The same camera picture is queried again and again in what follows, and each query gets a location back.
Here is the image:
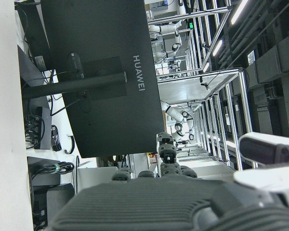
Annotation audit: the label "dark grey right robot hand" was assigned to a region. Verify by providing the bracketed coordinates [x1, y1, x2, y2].
[47, 131, 289, 231]

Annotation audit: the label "silver laptop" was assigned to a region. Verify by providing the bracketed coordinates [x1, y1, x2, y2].
[77, 166, 118, 193]

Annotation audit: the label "black equipment case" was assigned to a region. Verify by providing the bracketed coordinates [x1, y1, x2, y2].
[26, 156, 76, 231]

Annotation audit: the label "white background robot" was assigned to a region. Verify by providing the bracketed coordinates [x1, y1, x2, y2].
[148, 19, 183, 64]
[160, 101, 196, 145]

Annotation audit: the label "black USB hub orange ports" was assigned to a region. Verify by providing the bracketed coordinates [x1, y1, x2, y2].
[24, 107, 51, 150]

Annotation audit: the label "black monitor stand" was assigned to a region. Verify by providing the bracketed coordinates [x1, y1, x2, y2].
[21, 71, 129, 100]

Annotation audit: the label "black power adapter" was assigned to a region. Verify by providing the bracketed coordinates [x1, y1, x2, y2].
[66, 51, 85, 79]

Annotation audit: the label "black Huawei monitor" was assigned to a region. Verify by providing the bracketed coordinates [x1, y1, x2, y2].
[39, 0, 165, 159]

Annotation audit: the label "black desktop box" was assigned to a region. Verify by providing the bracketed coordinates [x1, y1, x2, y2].
[14, 0, 53, 70]

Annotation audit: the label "black cable bundle green tie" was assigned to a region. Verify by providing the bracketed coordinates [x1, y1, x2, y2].
[31, 162, 75, 179]

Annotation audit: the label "black hooked cable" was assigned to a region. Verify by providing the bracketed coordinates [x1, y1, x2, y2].
[64, 135, 75, 155]

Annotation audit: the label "coiled black cable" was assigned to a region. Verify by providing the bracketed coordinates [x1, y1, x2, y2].
[50, 124, 62, 152]

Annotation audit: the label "black mounted camera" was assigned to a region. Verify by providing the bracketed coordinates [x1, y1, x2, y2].
[198, 76, 210, 91]

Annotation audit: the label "aluminium profile frame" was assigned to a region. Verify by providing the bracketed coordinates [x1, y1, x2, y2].
[144, 0, 233, 73]
[156, 68, 255, 173]

